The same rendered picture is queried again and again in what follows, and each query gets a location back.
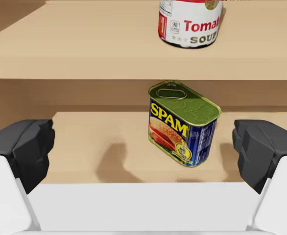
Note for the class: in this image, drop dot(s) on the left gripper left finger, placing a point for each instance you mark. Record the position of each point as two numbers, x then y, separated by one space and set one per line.
16 156

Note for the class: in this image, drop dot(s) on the green and blue rectangular can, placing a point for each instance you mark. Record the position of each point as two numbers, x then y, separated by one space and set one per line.
182 122

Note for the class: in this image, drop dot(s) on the pale wooden shelf unit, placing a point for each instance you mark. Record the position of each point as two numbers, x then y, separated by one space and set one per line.
84 61

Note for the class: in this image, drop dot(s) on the red and white can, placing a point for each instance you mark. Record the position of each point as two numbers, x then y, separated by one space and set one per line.
190 23

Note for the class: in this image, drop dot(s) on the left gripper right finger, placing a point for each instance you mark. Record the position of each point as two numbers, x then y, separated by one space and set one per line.
268 151

